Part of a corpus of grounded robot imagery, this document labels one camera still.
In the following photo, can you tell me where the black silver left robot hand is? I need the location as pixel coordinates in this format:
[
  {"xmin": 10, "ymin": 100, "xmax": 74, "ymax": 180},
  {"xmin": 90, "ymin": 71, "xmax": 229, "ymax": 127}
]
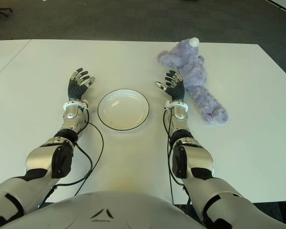
[{"xmin": 67, "ymin": 68, "xmax": 96, "ymax": 103}]

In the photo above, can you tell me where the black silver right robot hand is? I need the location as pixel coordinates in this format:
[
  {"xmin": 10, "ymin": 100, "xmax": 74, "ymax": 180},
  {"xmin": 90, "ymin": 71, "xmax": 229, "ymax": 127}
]
[{"xmin": 154, "ymin": 70, "xmax": 186, "ymax": 103}]

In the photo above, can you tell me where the purple plush bunny doll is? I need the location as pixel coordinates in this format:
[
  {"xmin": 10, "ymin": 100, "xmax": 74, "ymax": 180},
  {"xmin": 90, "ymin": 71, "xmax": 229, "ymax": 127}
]
[{"xmin": 156, "ymin": 37, "xmax": 229, "ymax": 125}]

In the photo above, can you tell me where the white plate with black rim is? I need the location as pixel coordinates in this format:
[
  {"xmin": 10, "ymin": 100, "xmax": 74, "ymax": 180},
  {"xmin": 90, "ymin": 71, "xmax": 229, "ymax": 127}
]
[{"xmin": 97, "ymin": 88, "xmax": 150, "ymax": 131}]

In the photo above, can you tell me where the black office chair base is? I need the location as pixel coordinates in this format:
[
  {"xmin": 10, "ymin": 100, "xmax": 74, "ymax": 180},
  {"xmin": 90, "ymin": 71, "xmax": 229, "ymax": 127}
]
[{"xmin": 0, "ymin": 0, "xmax": 14, "ymax": 15}]

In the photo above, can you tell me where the silver robot torso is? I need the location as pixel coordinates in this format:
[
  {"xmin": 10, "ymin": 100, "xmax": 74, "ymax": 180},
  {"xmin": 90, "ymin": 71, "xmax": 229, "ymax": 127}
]
[{"xmin": 4, "ymin": 190, "xmax": 205, "ymax": 229}]

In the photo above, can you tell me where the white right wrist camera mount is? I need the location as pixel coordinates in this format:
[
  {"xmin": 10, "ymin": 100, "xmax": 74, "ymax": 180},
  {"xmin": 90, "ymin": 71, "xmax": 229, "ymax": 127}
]
[{"xmin": 164, "ymin": 100, "xmax": 189, "ymax": 112}]

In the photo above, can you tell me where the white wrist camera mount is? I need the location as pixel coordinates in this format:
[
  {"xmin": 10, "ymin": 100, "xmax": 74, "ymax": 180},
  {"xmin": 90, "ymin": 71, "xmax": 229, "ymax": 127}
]
[
  {"xmin": 63, "ymin": 100, "xmax": 89, "ymax": 111},
  {"xmin": 164, "ymin": 100, "xmax": 189, "ymax": 112}
]

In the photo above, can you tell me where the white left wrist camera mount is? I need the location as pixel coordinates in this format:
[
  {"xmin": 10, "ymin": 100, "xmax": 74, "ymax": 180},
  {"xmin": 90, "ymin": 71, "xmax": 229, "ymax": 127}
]
[{"xmin": 63, "ymin": 100, "xmax": 89, "ymax": 111}]

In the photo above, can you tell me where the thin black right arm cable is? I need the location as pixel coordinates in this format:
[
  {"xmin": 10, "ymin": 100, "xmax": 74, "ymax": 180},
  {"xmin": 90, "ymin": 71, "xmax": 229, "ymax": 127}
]
[{"xmin": 163, "ymin": 108, "xmax": 174, "ymax": 205}]

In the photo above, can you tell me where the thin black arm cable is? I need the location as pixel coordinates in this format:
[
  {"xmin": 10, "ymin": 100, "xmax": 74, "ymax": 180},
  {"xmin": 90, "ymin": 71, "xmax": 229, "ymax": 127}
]
[
  {"xmin": 72, "ymin": 107, "xmax": 105, "ymax": 197},
  {"xmin": 163, "ymin": 108, "xmax": 174, "ymax": 205}
]

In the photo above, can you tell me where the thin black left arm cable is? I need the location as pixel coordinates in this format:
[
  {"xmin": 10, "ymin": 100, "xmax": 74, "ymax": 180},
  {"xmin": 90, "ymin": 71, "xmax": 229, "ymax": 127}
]
[{"xmin": 72, "ymin": 107, "xmax": 105, "ymax": 197}]

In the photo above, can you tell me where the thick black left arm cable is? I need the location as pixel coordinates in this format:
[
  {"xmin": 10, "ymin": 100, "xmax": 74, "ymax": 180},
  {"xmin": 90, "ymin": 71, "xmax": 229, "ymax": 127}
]
[{"xmin": 40, "ymin": 143, "xmax": 94, "ymax": 208}]

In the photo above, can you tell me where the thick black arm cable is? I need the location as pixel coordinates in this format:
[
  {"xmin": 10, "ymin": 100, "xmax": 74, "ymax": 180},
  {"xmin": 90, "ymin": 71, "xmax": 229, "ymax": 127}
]
[
  {"xmin": 168, "ymin": 167, "xmax": 192, "ymax": 206},
  {"xmin": 40, "ymin": 143, "xmax": 94, "ymax": 208}
]

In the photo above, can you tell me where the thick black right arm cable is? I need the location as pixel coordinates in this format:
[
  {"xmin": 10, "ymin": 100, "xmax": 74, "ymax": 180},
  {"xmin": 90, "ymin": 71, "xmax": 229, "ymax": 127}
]
[{"xmin": 168, "ymin": 167, "xmax": 192, "ymax": 206}]

